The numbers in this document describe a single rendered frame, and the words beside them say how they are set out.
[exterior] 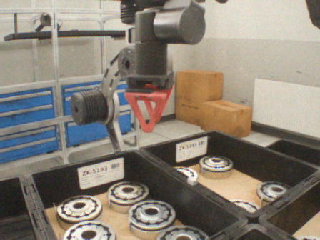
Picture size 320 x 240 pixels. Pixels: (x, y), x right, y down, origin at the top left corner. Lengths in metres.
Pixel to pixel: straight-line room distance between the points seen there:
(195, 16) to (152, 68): 0.11
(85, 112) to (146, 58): 0.96
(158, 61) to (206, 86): 3.47
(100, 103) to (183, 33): 1.06
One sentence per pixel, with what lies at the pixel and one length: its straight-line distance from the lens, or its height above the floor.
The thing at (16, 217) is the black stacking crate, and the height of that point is 0.83.
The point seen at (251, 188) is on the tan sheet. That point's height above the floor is 0.83.
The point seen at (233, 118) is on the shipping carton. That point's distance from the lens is 3.48.
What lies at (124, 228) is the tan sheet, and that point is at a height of 0.83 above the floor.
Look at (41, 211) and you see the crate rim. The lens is 0.51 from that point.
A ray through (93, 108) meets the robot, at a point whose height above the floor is 0.89.
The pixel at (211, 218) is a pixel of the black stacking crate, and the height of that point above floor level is 0.89.
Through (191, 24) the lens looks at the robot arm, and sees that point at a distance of 0.40.
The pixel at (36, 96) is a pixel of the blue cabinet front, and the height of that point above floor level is 0.83.
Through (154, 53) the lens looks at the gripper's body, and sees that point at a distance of 0.45.
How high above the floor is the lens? 1.21
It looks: 16 degrees down
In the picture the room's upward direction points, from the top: straight up
